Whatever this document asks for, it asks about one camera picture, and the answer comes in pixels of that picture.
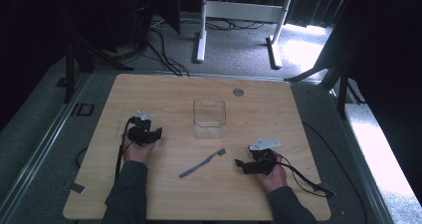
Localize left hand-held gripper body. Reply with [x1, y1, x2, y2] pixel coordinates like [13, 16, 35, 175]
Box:
[127, 110, 157, 147]

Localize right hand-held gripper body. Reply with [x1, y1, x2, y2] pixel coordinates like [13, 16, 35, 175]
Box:
[248, 137, 279, 176]

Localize person's left hand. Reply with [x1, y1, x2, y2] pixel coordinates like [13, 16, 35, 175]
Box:
[121, 133, 156, 166]

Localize person's right hand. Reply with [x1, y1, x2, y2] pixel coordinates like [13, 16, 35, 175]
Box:
[256, 163, 289, 194]

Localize blue toothbrush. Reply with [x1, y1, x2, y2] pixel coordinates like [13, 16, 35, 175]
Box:
[178, 147, 228, 178]

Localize clear plastic container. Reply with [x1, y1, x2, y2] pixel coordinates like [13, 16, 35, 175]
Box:
[192, 99, 228, 140]

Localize grey tape piece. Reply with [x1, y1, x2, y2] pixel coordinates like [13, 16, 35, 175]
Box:
[63, 181, 87, 195]

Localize black metal stand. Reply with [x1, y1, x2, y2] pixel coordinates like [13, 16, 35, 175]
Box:
[283, 34, 367, 118]
[49, 0, 135, 105]

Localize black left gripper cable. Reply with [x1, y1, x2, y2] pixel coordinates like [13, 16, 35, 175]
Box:
[113, 116, 137, 182]

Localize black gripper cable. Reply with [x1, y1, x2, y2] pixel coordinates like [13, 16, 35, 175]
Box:
[274, 153, 336, 198]
[113, 116, 137, 182]

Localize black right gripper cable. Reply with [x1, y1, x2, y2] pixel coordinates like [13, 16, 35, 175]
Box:
[274, 153, 336, 198]

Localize black floor cables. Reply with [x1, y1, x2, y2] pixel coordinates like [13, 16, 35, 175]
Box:
[145, 16, 267, 78]

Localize white desk frame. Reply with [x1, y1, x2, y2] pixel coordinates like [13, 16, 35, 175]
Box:
[193, 0, 295, 71]

